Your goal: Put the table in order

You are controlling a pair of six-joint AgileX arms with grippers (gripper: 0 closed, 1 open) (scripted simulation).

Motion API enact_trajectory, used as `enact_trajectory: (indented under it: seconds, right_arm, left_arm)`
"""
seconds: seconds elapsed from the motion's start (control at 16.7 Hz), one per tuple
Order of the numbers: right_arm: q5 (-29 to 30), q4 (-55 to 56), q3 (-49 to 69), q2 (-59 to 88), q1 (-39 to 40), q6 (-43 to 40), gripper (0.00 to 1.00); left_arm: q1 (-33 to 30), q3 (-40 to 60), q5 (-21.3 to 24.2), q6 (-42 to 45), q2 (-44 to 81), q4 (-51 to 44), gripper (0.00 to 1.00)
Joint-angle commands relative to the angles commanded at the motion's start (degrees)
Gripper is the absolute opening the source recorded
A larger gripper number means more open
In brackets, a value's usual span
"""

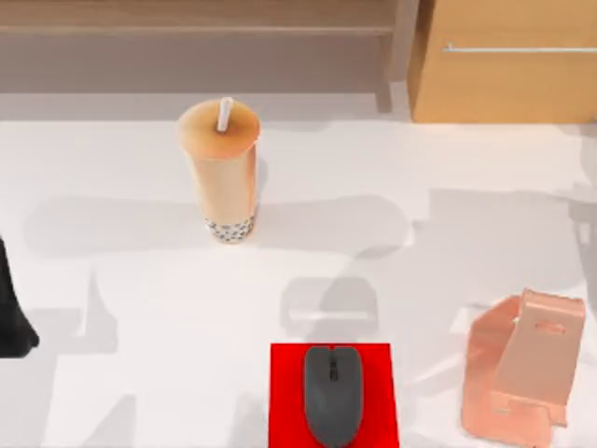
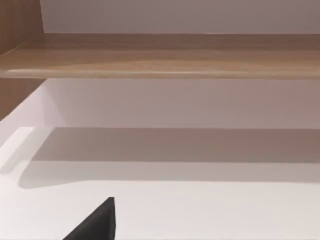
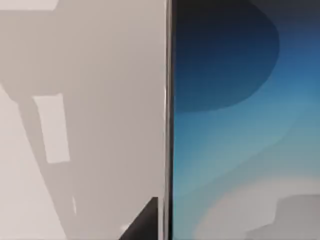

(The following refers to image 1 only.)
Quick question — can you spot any bubble tea cup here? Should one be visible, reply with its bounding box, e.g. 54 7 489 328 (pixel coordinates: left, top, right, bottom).
176 98 261 245

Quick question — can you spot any white drinking straw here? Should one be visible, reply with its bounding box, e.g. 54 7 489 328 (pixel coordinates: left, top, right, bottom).
216 96 234 133

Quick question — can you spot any red mouse pad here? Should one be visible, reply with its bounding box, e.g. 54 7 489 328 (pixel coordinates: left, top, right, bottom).
268 343 402 448

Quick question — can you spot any dark grey computer mouse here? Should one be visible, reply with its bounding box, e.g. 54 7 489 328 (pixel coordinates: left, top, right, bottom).
303 344 364 448

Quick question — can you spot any open wooden shelf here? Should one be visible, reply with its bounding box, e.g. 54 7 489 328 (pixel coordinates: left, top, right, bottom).
0 0 420 114

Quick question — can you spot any wooden cupboard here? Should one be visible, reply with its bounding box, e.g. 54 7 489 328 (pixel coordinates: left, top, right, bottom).
406 0 597 125

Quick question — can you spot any pink phone stand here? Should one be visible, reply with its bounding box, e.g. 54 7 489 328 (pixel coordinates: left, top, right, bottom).
460 287 587 439

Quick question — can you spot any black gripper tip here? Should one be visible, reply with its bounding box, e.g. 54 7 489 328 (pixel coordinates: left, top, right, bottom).
0 238 41 360

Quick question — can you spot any long metal handle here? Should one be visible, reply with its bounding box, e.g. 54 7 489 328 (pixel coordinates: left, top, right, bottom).
442 41 597 55

